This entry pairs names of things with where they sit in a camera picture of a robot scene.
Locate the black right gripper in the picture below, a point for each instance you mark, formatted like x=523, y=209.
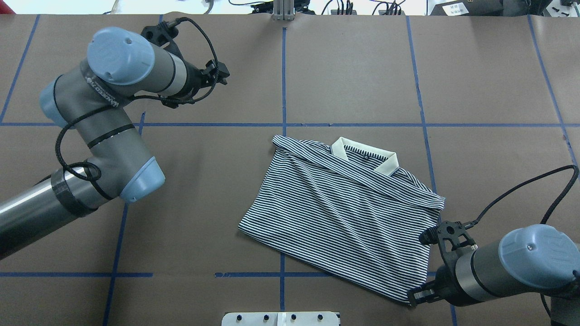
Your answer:
x=445, y=284

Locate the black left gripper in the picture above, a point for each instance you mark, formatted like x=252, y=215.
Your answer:
x=196, y=79

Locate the navy white striped polo shirt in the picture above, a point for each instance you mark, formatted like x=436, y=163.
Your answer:
x=348, y=209

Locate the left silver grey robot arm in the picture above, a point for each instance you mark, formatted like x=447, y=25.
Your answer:
x=101, y=154

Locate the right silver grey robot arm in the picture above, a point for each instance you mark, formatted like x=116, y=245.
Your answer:
x=537, y=258

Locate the grey aluminium frame post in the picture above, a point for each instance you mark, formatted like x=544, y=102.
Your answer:
x=283, y=10

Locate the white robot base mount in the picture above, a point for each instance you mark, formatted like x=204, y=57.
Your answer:
x=305, y=318

